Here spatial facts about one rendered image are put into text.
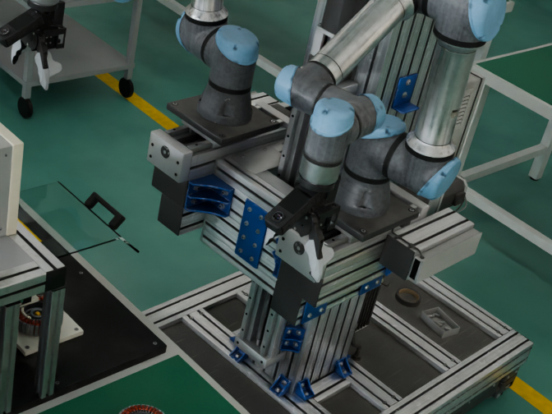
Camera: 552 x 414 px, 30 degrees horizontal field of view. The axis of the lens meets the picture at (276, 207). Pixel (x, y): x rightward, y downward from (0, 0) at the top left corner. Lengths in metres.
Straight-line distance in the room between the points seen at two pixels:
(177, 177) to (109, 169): 1.80
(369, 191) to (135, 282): 1.56
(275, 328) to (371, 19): 1.16
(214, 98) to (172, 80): 2.63
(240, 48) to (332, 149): 0.85
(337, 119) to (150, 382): 0.79
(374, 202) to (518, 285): 2.03
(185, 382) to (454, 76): 0.89
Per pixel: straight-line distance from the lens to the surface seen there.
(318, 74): 2.03
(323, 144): 1.88
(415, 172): 2.37
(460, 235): 2.73
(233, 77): 2.71
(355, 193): 2.47
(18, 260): 2.00
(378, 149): 2.41
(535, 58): 4.65
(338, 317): 3.10
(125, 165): 4.54
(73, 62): 4.96
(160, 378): 2.33
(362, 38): 2.10
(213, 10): 2.77
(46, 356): 2.14
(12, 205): 2.03
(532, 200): 5.13
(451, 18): 2.19
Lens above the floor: 2.30
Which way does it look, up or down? 31 degrees down
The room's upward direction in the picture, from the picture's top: 13 degrees clockwise
